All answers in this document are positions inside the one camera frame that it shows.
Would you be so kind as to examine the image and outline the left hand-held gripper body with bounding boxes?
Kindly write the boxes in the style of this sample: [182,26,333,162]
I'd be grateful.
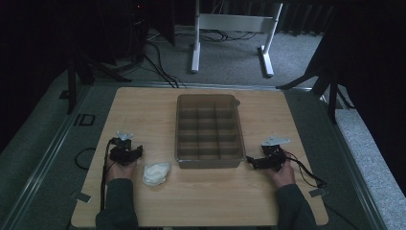
[108,129,135,167]

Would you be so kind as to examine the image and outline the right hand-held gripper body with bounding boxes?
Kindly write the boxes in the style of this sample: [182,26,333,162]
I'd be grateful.
[259,136,292,173]

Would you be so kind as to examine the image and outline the white cloth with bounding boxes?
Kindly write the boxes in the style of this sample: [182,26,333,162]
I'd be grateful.
[142,161,172,188]

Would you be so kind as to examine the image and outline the grey plastic compartment box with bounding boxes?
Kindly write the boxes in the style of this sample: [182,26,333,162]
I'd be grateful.
[173,93,248,170]

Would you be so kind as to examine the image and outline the person's left hand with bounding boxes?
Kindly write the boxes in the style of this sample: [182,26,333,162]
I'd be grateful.
[106,157,139,182]

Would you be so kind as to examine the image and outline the person's right hand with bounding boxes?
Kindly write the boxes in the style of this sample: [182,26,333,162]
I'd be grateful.
[264,160,297,190]

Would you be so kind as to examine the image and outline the grey tape piece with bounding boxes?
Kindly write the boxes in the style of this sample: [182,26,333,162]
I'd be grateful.
[75,191,93,204]
[308,188,328,198]

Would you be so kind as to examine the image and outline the black tripod stand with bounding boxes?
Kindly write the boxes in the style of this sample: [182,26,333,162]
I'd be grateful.
[64,47,132,116]
[275,32,356,125]

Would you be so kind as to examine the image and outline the dark computer tower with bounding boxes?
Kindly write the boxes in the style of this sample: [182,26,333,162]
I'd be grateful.
[126,0,151,62]

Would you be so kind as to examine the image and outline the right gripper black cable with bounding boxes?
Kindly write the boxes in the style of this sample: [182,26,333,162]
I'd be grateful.
[282,150,329,190]

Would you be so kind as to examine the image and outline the black cable loop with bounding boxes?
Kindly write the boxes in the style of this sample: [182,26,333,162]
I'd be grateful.
[74,147,97,172]

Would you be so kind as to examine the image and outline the black floor cables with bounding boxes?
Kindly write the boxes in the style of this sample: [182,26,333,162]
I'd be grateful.
[140,40,188,89]

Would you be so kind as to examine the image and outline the white metal table frame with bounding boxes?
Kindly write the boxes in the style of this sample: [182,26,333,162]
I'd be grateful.
[190,0,284,79]

